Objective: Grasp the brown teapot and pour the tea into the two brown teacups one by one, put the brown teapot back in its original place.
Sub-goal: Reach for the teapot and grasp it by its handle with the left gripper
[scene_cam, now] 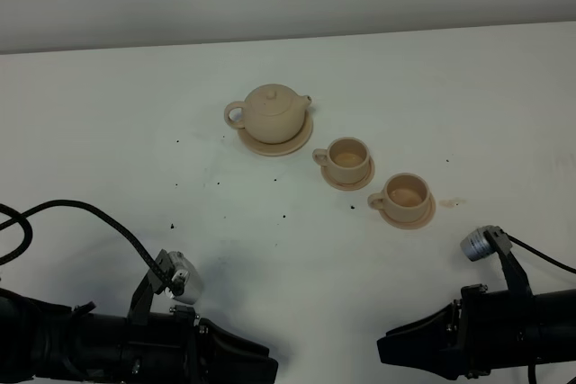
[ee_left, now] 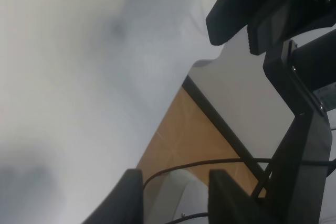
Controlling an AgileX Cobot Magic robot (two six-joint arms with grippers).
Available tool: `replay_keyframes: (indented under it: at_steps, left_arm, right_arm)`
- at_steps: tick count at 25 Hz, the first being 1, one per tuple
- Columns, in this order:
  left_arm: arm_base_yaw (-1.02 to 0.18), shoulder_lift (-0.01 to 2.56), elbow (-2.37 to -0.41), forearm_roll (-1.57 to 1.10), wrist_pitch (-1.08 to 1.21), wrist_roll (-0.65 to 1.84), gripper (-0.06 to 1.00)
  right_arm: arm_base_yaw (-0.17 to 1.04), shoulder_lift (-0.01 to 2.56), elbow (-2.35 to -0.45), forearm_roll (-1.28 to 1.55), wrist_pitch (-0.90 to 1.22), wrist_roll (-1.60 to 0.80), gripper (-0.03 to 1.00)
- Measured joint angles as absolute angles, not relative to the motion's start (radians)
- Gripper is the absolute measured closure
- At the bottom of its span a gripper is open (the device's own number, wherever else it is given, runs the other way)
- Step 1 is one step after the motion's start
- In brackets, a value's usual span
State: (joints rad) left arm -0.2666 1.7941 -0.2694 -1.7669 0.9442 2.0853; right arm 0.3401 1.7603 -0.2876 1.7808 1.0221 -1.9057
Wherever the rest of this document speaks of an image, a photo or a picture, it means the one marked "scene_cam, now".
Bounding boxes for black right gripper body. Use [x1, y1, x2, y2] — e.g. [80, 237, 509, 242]
[376, 283, 539, 381]

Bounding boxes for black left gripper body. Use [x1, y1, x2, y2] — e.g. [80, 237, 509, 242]
[123, 307, 278, 383]

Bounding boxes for beige ceramic teapot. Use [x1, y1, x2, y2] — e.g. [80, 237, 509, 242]
[224, 84, 312, 144]

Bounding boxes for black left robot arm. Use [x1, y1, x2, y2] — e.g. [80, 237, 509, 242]
[1, 290, 278, 383]

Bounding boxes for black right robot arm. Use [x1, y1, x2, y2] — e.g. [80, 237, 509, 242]
[377, 285, 575, 380]

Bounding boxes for beige saucer near teapot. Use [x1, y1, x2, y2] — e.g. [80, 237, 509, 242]
[320, 156, 375, 191]

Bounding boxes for beige teacup near teapot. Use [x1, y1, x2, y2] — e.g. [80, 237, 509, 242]
[312, 137, 370, 167]

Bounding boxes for beige saucer far right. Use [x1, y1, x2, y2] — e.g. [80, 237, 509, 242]
[379, 195, 436, 230]

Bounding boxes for beige teacup far right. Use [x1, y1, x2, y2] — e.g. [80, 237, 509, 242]
[367, 173, 432, 220]

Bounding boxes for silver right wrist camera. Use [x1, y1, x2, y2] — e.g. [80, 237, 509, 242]
[460, 225, 511, 262]

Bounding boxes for black right camera cable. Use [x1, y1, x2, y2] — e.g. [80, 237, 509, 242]
[507, 233, 576, 275]

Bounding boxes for black braided left cable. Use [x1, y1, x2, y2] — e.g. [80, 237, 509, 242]
[0, 198, 175, 289]

